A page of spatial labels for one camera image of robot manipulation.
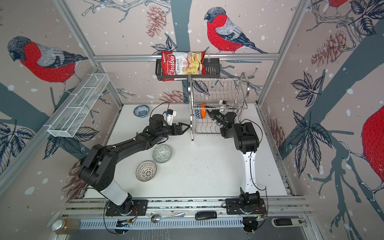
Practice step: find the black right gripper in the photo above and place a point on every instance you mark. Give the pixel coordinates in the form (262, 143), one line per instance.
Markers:
(214, 112)

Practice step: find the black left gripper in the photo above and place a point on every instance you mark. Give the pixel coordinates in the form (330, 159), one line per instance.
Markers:
(179, 129)

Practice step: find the orange plastic bowl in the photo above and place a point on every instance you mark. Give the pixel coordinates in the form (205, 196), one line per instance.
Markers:
(203, 111)

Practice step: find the blue triangle pattern bowl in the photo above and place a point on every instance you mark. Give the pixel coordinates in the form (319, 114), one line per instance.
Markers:
(162, 140)

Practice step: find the stainless steel dish rack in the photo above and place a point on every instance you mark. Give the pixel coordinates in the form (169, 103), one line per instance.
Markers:
(210, 91)

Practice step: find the red patterned bowl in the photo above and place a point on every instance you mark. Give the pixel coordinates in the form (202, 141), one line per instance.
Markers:
(198, 114)

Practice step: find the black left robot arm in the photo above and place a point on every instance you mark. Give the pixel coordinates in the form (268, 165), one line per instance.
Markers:
(98, 168)

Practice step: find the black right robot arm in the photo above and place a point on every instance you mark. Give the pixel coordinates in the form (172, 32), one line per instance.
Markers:
(247, 142)

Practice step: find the blue floral white bowl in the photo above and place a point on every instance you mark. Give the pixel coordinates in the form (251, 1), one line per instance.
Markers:
(141, 111)

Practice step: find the brown white patterned bowl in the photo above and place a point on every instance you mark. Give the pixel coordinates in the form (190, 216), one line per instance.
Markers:
(146, 171)

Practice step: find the red cassava chips bag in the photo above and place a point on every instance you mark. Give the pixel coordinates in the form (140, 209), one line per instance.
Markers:
(182, 63)

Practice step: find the black remote device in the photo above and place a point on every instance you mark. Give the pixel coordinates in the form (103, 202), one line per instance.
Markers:
(205, 215)

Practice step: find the metal spoon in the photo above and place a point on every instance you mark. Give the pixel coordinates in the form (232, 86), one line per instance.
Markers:
(157, 217)

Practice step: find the glass jar with silver lid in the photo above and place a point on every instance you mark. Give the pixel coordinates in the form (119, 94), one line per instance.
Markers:
(66, 226)

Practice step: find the black wire shelf basket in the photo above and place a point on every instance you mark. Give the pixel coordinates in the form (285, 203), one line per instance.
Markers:
(212, 67)

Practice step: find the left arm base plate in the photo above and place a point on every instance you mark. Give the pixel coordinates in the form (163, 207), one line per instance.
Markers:
(141, 207)

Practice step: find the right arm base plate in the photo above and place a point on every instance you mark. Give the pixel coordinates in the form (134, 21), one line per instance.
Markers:
(234, 207)

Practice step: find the white wire mesh basket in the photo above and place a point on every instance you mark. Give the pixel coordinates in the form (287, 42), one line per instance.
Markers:
(81, 102)

